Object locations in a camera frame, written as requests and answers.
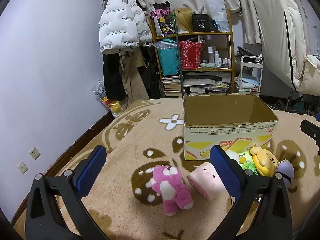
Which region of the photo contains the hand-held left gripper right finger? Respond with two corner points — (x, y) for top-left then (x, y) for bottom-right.
(209, 144), (293, 240)

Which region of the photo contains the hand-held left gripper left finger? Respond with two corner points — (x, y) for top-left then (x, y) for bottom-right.
(25, 145), (108, 240)

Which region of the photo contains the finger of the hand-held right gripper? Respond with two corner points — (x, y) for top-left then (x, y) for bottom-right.
(300, 119), (320, 155)

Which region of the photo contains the pink roll cake plush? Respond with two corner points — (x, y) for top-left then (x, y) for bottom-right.
(188, 162), (227, 201)

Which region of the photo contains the green snack packet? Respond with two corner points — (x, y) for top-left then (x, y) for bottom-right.
(235, 150), (258, 175)

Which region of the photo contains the cardboard box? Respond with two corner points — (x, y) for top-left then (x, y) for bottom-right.
(183, 94), (279, 161)

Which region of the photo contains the yellow dog plush toy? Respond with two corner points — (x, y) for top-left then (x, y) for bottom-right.
(249, 146), (279, 177)

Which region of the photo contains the purple and white plush toy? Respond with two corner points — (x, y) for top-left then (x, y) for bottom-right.
(276, 160), (295, 188)

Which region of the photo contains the pink bear plush toy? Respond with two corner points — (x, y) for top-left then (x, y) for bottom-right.
(149, 165), (194, 216)

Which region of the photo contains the cream pillow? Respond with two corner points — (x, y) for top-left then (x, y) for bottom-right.
(297, 55), (320, 95)

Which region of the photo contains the plastic bag of yellow toys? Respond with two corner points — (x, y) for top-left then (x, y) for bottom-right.
(91, 80), (124, 118)

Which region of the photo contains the white trolley cart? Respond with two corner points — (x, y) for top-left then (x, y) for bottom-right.
(235, 55), (264, 98)

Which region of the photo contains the pile of books and magazines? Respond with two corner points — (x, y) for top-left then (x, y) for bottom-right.
(182, 71), (232, 96)

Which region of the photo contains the black coat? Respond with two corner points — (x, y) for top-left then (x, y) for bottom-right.
(103, 52), (128, 102)

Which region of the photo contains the beige coat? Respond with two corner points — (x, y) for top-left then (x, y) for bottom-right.
(120, 52), (150, 104)

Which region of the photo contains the stack of books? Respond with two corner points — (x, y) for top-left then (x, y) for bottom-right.
(161, 75), (182, 98)

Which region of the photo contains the white hanging duvet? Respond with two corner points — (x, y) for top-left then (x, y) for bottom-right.
(252, 0), (310, 93)

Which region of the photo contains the group of toiletry bottles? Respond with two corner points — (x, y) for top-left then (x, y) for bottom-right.
(207, 46), (232, 68)

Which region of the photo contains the black hanging garment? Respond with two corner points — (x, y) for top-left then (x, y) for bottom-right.
(142, 45), (162, 99)

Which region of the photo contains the red patterned bag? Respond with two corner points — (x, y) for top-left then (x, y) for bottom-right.
(179, 40), (204, 70)

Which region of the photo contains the teal shopping bag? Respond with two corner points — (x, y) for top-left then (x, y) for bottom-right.
(157, 39), (180, 76)

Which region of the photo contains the thin green pole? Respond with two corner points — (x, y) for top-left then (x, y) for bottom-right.
(173, 9), (184, 98)

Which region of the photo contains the crumpled clear plastic bag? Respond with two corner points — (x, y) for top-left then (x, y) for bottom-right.
(152, 41), (178, 50)

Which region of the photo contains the yellow wooden shelf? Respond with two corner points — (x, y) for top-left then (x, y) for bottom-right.
(149, 15), (235, 98)

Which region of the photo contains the black box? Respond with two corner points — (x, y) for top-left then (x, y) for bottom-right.
(192, 13), (212, 32)

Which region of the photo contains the blonde wig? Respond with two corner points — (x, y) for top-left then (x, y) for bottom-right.
(175, 8), (195, 33)

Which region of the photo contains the white puffer jacket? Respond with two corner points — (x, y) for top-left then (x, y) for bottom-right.
(99, 0), (153, 55)

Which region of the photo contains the black and pink printed bag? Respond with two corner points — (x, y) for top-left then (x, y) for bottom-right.
(149, 2), (175, 37)

